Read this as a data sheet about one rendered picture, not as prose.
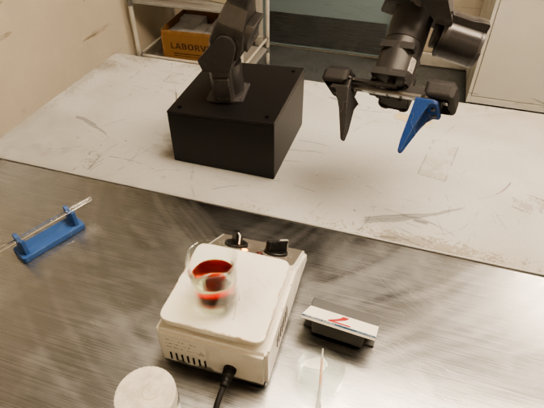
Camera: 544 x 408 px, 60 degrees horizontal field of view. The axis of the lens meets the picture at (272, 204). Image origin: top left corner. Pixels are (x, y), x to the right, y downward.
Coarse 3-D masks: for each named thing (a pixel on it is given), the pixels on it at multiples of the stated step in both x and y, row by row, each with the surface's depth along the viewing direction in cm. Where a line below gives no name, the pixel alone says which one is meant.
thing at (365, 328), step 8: (312, 312) 58; (320, 312) 59; (328, 312) 60; (328, 320) 57; (336, 320) 58; (344, 320) 59; (352, 320) 60; (352, 328) 56; (360, 328) 57; (368, 328) 58
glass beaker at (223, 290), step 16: (208, 240) 50; (224, 240) 49; (192, 256) 49; (208, 256) 51; (224, 256) 51; (224, 272) 46; (192, 288) 49; (208, 288) 47; (224, 288) 48; (208, 304) 49; (224, 304) 49
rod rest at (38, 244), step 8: (64, 208) 72; (72, 216) 71; (56, 224) 73; (64, 224) 73; (72, 224) 73; (80, 224) 73; (40, 232) 71; (48, 232) 71; (56, 232) 71; (64, 232) 71; (72, 232) 72; (32, 240) 70; (40, 240) 70; (48, 240) 70; (56, 240) 70; (16, 248) 69; (24, 248) 67; (32, 248) 69; (40, 248) 69; (48, 248) 70; (24, 256) 68; (32, 256) 68
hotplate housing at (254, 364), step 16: (304, 256) 65; (288, 288) 56; (288, 304) 57; (160, 320) 53; (160, 336) 52; (176, 336) 51; (192, 336) 51; (208, 336) 51; (272, 336) 51; (176, 352) 54; (192, 352) 52; (208, 352) 52; (224, 352) 51; (240, 352) 50; (256, 352) 50; (272, 352) 52; (208, 368) 54; (224, 368) 52; (240, 368) 52; (256, 368) 51; (272, 368) 54; (224, 384) 51; (256, 384) 54
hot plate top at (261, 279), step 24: (240, 264) 56; (264, 264) 56; (288, 264) 56; (240, 288) 54; (264, 288) 54; (168, 312) 51; (192, 312) 51; (240, 312) 51; (264, 312) 51; (216, 336) 49; (240, 336) 49; (264, 336) 49
